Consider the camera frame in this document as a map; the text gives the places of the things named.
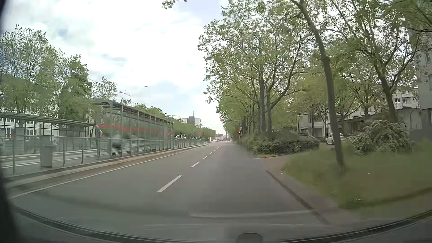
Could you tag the distant tall building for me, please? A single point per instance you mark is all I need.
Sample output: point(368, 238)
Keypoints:
point(194, 121)

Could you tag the grey asphalt road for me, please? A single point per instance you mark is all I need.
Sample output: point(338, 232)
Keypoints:
point(216, 182)

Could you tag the low green hedge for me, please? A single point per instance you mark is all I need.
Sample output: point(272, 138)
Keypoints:
point(280, 143)

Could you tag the row of trees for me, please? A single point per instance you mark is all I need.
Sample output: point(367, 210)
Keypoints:
point(266, 67)

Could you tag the road markings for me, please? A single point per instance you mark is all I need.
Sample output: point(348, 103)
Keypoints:
point(169, 183)

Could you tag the glass tram stop shelter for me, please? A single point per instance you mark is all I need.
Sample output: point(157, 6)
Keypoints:
point(135, 130)

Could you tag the street lamp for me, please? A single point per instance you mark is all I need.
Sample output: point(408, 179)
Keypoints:
point(121, 92)

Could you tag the car's own bonnet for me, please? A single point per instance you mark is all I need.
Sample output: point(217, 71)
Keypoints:
point(216, 236)

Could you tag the white car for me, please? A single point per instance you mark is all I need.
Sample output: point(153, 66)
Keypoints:
point(332, 138)

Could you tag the person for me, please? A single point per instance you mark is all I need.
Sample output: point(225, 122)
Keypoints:
point(98, 132)

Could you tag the grey metal railing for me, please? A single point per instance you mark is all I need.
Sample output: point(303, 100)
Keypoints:
point(67, 141)

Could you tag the grass verge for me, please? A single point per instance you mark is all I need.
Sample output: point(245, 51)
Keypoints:
point(368, 175)

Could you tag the white flowering bush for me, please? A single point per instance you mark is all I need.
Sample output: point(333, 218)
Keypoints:
point(381, 136)

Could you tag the grey litter bin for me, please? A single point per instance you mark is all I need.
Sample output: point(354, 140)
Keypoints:
point(46, 156)

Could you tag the group of trees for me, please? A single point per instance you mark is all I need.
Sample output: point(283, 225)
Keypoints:
point(44, 81)

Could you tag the flat roofed platform shelter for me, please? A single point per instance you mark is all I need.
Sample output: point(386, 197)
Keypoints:
point(37, 118)

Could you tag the grey multi-storey building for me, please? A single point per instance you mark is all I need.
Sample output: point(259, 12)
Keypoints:
point(398, 108)

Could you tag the tram stop platform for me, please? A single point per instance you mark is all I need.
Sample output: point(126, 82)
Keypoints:
point(30, 167)

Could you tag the white building behind trees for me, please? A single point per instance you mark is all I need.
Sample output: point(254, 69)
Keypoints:
point(20, 128)

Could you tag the pale tall building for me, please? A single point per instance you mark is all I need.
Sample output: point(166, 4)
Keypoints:
point(426, 77)

